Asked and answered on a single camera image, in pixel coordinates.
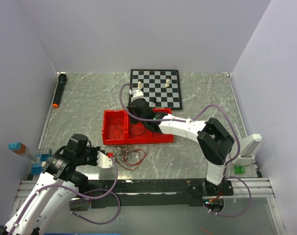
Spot white chess piece right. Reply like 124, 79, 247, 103
165, 78, 170, 87

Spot grey and blue toy block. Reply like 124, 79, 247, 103
35, 148, 52, 162

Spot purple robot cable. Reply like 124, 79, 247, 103
8, 156, 119, 235
120, 83, 252, 217

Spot red three-compartment plastic tray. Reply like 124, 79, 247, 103
102, 110, 174, 145

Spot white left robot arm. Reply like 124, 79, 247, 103
0, 134, 106, 235

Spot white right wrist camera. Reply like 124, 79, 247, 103
129, 89, 144, 102

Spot purple robot cable right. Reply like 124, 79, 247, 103
120, 83, 252, 217

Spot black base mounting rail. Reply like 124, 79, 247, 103
91, 178, 234, 209

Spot purple robot cable left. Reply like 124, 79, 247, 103
8, 156, 119, 235

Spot black marker with orange cap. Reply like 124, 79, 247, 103
52, 73, 68, 109

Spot black and grey chessboard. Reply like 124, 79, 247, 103
130, 69, 183, 110

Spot green small toy block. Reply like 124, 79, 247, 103
233, 165, 245, 174

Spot blue and brown toy block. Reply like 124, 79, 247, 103
8, 142, 26, 155

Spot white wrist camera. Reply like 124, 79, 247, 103
97, 151, 113, 169
129, 89, 144, 102

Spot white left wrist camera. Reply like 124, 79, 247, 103
97, 151, 113, 169

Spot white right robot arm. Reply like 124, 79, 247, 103
124, 98, 240, 195

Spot brown cable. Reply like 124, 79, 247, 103
113, 123, 150, 170

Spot black chess piece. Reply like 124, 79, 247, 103
151, 97, 157, 103

